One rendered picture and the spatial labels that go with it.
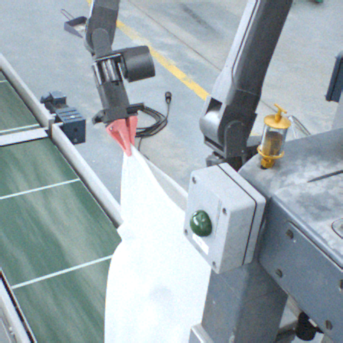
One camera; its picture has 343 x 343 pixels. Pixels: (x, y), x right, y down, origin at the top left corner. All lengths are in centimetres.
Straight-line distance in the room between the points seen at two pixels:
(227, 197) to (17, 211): 154
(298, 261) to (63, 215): 152
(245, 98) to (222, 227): 33
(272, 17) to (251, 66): 7
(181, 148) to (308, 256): 260
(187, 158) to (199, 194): 246
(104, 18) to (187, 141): 203
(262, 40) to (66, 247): 121
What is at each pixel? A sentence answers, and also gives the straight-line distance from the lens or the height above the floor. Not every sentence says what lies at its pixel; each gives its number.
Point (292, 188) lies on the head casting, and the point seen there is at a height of 134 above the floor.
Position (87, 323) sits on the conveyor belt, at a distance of 173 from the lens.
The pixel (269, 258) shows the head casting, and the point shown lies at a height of 126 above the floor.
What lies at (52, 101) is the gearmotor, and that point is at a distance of 270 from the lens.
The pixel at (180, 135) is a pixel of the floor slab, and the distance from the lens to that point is 328.
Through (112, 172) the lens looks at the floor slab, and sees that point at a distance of 294.
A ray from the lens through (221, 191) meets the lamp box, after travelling 62.
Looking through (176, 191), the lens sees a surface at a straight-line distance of 115.
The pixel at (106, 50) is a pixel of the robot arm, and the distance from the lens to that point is 125.
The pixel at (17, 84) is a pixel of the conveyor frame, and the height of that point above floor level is 39.
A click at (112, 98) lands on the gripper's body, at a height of 110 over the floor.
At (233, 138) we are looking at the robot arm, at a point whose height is 123.
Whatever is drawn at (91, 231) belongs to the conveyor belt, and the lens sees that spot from 201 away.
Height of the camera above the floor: 169
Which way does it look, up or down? 35 degrees down
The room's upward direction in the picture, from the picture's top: 7 degrees clockwise
